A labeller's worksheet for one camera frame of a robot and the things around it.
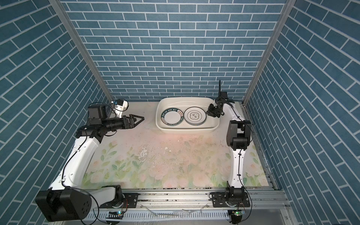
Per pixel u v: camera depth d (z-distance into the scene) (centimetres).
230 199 67
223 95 86
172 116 109
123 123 63
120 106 66
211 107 94
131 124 63
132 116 64
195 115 109
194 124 105
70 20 76
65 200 38
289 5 71
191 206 74
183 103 116
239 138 62
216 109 89
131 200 74
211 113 95
